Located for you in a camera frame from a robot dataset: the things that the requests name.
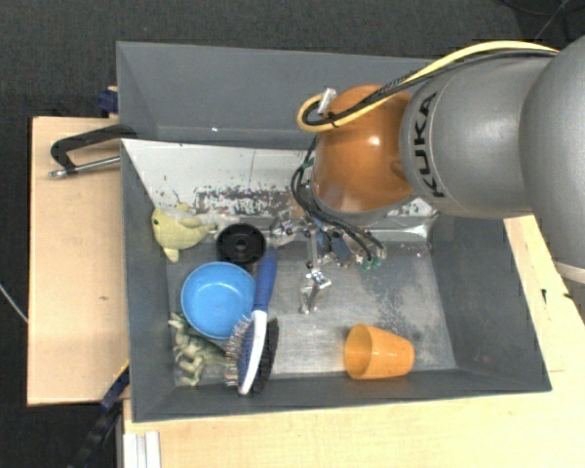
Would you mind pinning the pale green toy figures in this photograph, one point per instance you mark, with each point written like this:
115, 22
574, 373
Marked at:
191, 351

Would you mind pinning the grey metal bin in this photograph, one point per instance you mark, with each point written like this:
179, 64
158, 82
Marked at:
351, 295

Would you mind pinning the blue and white brush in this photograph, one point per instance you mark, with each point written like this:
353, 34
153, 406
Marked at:
258, 339

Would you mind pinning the orange plastic cup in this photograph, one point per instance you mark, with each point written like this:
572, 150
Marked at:
380, 354

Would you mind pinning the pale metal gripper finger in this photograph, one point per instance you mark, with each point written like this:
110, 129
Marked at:
312, 291
285, 228

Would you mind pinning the black round spool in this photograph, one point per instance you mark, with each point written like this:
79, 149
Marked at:
241, 244

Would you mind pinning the pale flat board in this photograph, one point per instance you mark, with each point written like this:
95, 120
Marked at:
73, 281

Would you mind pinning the yellow-green plush toy animal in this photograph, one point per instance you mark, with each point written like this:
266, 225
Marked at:
178, 229

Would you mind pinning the blue plastic bowl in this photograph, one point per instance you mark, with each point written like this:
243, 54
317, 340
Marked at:
217, 300

